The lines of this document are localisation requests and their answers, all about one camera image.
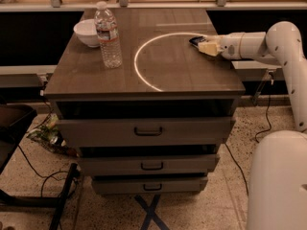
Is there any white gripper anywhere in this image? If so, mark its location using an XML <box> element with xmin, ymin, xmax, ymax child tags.
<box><xmin>198</xmin><ymin>33</ymin><xmax>244</xmax><ymax>59</ymax></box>

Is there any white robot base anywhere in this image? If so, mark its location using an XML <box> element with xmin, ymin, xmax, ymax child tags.
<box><xmin>247</xmin><ymin>130</ymin><xmax>307</xmax><ymax>230</ymax></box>

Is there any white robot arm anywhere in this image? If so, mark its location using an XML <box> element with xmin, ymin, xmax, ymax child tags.
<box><xmin>196</xmin><ymin>21</ymin><xmax>307</xmax><ymax>132</ymax></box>

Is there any clear plastic water bottle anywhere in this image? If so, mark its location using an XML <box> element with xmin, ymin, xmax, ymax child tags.
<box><xmin>94</xmin><ymin>1</ymin><xmax>122</xmax><ymax>68</ymax></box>

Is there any grey three-drawer cabinet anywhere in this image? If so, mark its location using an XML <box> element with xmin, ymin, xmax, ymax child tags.
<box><xmin>45</xmin><ymin>9</ymin><xmax>245</xmax><ymax>182</ymax></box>

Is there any white ceramic bowl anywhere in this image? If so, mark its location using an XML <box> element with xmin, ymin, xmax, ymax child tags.
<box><xmin>73</xmin><ymin>19</ymin><xmax>100</xmax><ymax>48</ymax></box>

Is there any bottom grey drawer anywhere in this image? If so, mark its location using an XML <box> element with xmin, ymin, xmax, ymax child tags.
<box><xmin>91</xmin><ymin>176</ymin><xmax>208</xmax><ymax>195</ymax></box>

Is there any grey drawer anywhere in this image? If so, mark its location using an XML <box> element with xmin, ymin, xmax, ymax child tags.
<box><xmin>79</xmin><ymin>154</ymin><xmax>220</xmax><ymax>176</ymax></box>
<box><xmin>91</xmin><ymin>176</ymin><xmax>208</xmax><ymax>195</ymax></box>
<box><xmin>57</xmin><ymin>117</ymin><xmax>235</xmax><ymax>148</ymax></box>

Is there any middle grey drawer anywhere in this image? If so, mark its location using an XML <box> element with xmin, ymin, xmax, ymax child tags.
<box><xmin>79</xmin><ymin>154</ymin><xmax>220</xmax><ymax>176</ymax></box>

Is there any top grey drawer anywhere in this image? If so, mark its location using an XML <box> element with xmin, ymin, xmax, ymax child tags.
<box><xmin>57</xmin><ymin>117</ymin><xmax>235</xmax><ymax>148</ymax></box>

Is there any blue tape cross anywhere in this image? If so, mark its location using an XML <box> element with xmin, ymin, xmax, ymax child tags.
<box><xmin>134</xmin><ymin>195</ymin><xmax>170</xmax><ymax>230</ymax></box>

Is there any snack bags pile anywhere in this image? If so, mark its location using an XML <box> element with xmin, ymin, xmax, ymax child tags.
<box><xmin>27</xmin><ymin>113</ymin><xmax>78</xmax><ymax>157</ymax></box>

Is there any black floor cable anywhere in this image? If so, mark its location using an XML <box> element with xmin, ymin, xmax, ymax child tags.
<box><xmin>224</xmin><ymin>143</ymin><xmax>249</xmax><ymax>196</ymax></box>

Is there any black table frame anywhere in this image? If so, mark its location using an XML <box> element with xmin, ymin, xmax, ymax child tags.
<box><xmin>0</xmin><ymin>103</ymin><xmax>80</xmax><ymax>230</ymax></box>

